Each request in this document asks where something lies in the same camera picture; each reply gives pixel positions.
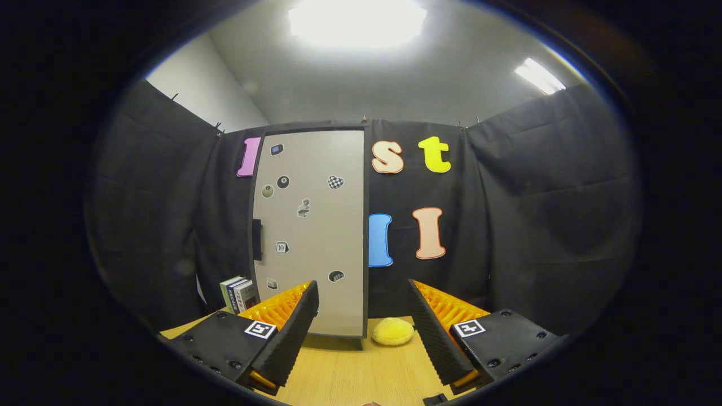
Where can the dark grey shoe cabinet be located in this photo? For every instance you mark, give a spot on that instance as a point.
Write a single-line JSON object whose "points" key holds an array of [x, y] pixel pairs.
{"points": [[366, 192]]}

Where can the narrow ceiling light panel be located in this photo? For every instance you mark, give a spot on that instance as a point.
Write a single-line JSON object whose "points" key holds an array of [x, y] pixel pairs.
{"points": [[540, 76]]}

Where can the green spine book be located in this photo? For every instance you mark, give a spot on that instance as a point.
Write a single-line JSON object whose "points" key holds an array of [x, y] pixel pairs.
{"points": [[225, 290]]}

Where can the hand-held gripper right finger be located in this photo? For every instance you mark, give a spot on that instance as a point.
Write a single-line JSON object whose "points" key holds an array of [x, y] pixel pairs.
{"points": [[434, 341]]}

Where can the yellow textured toy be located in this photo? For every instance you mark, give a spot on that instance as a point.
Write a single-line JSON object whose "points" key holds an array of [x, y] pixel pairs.
{"points": [[392, 331]]}

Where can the white cover book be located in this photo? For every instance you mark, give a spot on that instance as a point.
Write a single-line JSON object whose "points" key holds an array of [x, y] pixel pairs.
{"points": [[248, 296]]}

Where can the blue spine book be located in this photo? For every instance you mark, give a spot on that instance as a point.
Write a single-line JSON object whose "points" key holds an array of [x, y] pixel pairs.
{"points": [[234, 296]]}

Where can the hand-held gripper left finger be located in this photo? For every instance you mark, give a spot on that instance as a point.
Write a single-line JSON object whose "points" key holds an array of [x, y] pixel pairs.
{"points": [[296, 332]]}

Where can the large ceiling light panel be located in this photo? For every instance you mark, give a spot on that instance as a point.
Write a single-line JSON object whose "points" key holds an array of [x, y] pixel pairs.
{"points": [[355, 22]]}

